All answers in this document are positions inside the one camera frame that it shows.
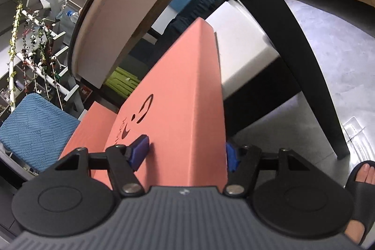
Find orange cardboard box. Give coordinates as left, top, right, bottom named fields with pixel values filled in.
left=63, top=18, right=227, bottom=189

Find green plastic stools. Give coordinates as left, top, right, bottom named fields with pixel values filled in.
left=104, top=67, right=140, bottom=98

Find blue cushioned chair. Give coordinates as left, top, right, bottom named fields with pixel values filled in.
left=1, top=93, right=79, bottom=172

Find white black chair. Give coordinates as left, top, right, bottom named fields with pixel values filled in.
left=224, top=0, right=349, bottom=159

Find black slipper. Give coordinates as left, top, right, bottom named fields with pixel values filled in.
left=344, top=160, right=375, bottom=246

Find person's foot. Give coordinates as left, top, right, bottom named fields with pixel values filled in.
left=344, top=163, right=375, bottom=243

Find white staircase with garland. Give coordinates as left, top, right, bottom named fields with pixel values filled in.
left=1, top=0, right=85, bottom=119

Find clear plastic water bottle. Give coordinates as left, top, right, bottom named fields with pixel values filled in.
left=56, top=10, right=79, bottom=24

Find white black-edged table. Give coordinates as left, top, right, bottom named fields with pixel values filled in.
left=68, top=0, right=171, bottom=88

